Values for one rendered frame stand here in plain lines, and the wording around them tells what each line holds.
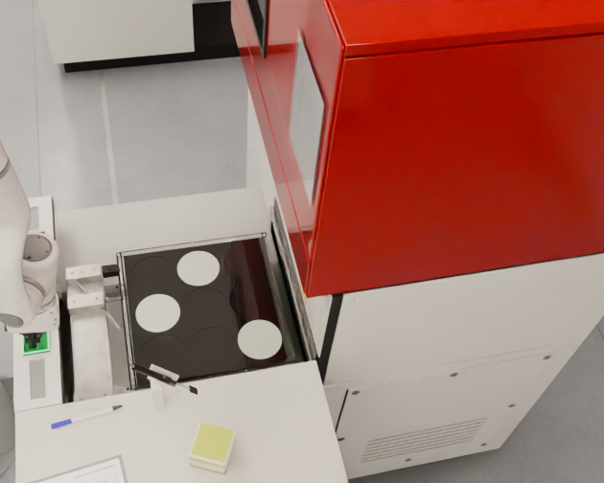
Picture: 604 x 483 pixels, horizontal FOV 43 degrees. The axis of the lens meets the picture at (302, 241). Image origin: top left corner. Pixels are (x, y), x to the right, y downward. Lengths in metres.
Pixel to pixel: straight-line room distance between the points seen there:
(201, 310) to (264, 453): 0.40
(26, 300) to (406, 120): 0.72
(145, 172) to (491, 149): 2.20
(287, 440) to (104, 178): 1.89
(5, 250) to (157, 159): 1.97
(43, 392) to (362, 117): 0.93
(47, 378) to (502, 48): 1.11
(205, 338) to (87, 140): 1.79
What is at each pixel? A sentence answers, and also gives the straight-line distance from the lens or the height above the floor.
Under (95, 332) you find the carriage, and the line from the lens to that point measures 1.80.
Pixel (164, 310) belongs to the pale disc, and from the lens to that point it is 1.79.
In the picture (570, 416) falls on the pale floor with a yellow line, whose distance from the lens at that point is 2.88.
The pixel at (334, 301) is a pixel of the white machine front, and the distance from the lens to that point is 1.45.
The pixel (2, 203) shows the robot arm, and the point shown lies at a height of 1.44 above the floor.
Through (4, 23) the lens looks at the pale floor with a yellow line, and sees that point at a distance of 4.03.
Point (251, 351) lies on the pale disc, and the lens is 1.73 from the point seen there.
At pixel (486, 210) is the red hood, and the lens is 1.35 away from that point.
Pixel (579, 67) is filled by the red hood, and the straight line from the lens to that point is 1.16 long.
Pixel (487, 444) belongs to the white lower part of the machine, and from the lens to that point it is 2.56.
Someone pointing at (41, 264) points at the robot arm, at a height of 1.29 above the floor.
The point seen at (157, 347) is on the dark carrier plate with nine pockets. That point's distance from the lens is 1.74.
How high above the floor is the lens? 2.43
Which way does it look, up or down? 54 degrees down
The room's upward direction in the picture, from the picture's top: 7 degrees clockwise
